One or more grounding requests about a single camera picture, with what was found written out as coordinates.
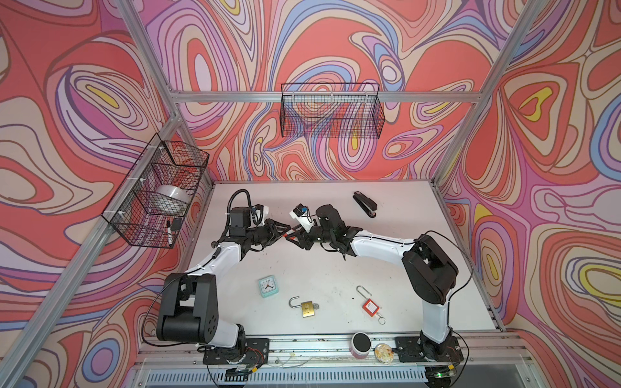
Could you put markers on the round beige patterned ball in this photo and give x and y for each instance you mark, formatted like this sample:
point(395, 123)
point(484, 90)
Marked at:
point(384, 353)

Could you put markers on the mint green alarm clock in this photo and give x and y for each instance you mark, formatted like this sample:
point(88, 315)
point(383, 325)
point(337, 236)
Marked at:
point(268, 286)

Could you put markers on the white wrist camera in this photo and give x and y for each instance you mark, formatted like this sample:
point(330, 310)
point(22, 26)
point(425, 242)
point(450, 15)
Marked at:
point(259, 214)
point(303, 216)

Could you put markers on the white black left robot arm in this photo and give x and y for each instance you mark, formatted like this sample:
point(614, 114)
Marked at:
point(189, 311)

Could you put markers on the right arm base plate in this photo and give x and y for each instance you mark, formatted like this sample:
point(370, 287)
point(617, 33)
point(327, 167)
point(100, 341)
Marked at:
point(415, 349)

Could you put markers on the brass padlock open shackle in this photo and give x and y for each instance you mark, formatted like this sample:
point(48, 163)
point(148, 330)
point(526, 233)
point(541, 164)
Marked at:
point(307, 308)

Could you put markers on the red padlock with long shackle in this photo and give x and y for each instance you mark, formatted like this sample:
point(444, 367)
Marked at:
point(370, 306)

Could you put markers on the black wire basket left wall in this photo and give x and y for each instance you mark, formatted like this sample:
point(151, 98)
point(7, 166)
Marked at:
point(137, 213)

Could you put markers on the black stapler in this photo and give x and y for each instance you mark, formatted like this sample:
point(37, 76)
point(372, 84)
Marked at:
point(368, 205)

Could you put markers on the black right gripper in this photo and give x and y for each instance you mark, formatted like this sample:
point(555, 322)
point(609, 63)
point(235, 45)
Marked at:
point(302, 238)

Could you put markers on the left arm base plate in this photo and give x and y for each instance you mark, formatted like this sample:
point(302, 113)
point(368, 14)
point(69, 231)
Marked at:
point(249, 352)

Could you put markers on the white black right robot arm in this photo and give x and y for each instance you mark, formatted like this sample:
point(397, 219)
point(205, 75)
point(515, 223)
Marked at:
point(431, 272)

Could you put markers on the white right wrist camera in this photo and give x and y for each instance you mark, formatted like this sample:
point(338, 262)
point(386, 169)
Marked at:
point(303, 216)

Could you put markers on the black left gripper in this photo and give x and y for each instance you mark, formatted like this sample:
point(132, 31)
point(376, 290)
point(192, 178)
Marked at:
point(272, 234)

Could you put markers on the black wire basket back wall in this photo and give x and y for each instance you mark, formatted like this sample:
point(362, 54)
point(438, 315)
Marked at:
point(331, 110)

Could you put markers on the black wire basket wall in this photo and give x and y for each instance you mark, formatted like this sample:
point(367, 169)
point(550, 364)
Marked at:
point(137, 213)
point(331, 110)

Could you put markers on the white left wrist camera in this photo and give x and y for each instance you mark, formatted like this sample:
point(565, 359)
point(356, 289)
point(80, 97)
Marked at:
point(259, 214)

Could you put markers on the pink cylinder black top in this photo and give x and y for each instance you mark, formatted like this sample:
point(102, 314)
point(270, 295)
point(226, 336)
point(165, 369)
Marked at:
point(360, 345)

